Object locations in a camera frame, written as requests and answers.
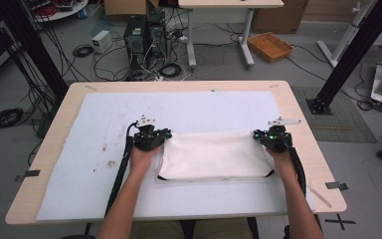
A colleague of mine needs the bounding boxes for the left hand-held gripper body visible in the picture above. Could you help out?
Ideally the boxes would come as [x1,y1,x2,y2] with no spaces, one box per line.
[133,115,164,152]

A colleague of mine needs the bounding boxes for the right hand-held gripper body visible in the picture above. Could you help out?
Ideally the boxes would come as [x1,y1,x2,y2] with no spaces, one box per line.
[263,116,302,154]

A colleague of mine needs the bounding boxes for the white tank top black trim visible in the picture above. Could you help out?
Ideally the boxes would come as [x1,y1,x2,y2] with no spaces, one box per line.
[155,130,276,183]

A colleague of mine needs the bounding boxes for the person's right hand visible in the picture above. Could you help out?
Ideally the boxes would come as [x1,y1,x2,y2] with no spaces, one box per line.
[266,147,296,180]

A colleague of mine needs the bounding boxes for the person's left hand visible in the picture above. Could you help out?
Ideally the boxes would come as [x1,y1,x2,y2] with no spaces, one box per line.
[128,145,160,179]

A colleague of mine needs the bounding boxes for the white foam mat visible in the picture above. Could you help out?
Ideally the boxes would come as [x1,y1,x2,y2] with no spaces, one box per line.
[35,91,316,223]

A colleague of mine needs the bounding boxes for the grey floor mat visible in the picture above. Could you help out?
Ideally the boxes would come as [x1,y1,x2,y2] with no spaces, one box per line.
[291,87,379,144]

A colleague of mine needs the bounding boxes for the thin wooden stick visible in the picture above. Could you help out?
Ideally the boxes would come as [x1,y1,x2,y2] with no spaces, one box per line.
[307,185,333,209]

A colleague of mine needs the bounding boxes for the black tape strip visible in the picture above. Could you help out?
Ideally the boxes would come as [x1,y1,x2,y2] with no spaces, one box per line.
[324,181,349,192]
[14,169,42,183]

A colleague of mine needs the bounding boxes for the orange wicker basket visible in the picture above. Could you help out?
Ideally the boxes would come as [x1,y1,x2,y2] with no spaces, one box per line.
[247,31,294,64]

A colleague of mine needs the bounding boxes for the black computer tower green label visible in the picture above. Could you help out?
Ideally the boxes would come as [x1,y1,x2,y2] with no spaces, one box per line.
[123,14,148,73]

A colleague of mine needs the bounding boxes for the khaki trousers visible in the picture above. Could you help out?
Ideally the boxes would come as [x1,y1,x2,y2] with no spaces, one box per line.
[129,218,255,239]

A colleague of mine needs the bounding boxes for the black tape cross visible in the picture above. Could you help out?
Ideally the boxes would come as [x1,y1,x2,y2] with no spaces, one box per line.
[324,213,357,231]

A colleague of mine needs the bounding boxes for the white power supply box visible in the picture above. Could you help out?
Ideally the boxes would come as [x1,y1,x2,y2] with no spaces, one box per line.
[91,29,113,55]

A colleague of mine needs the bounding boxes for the large cardboard box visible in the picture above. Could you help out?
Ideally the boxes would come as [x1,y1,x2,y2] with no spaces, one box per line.
[251,0,310,35]

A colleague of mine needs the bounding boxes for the white metal stand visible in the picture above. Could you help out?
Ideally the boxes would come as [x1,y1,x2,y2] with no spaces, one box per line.
[316,0,377,70]

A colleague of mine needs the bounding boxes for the small cardboard box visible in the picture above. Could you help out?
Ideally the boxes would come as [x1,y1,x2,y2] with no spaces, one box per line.
[103,0,160,18]

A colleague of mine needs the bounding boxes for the white desk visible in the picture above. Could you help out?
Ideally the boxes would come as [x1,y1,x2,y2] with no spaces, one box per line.
[177,0,286,70]

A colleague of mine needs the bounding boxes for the round white table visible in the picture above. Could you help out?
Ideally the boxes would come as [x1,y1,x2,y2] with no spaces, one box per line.
[22,0,90,23]

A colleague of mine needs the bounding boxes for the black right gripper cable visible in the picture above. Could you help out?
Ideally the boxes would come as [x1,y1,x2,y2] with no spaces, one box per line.
[286,133,323,231]

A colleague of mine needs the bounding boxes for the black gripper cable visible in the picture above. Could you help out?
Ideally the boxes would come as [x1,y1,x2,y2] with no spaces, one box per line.
[286,133,323,231]
[103,121,138,219]

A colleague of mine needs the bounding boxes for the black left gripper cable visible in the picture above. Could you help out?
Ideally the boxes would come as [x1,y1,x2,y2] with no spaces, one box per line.
[103,121,138,219]

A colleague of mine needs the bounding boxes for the small black cable coil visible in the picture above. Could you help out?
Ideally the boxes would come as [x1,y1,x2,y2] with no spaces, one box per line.
[72,43,95,59]

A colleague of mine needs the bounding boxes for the black frame post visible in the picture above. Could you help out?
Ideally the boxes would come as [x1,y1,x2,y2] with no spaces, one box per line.
[305,0,382,116]
[0,0,70,101]

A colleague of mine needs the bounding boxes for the large black cable coil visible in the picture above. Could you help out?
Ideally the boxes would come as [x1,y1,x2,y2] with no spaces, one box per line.
[0,107,25,130]

